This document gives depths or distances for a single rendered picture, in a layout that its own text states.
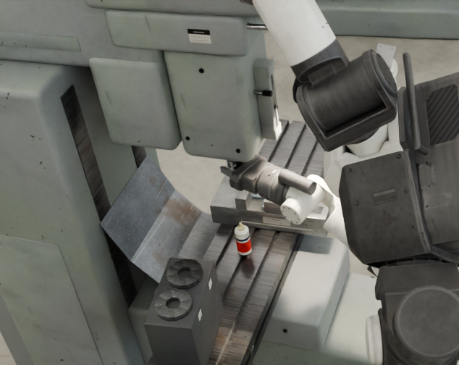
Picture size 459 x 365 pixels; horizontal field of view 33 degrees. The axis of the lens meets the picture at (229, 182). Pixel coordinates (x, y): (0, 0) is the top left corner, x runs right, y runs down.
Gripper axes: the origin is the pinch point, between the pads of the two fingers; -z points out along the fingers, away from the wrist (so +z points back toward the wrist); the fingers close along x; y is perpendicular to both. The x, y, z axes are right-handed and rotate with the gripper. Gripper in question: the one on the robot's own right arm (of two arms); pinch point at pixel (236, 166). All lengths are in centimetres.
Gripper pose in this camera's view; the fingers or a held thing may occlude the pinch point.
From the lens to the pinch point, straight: 203.9
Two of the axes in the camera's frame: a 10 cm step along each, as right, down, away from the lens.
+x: -6.6, 5.4, -5.2
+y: 1.4, 7.7, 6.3
